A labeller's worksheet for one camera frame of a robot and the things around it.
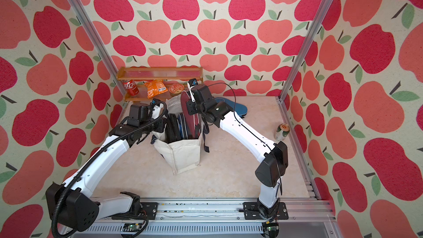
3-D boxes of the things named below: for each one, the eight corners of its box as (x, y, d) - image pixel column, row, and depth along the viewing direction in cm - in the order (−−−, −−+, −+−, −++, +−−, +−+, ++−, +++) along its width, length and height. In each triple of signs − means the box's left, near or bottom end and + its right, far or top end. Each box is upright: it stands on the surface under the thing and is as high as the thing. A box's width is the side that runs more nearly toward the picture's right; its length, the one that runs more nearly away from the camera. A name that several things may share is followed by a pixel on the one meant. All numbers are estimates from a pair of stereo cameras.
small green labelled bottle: (274, 142, 100) (280, 131, 91) (271, 134, 103) (277, 123, 94) (283, 142, 100) (291, 131, 91) (281, 134, 103) (288, 123, 94)
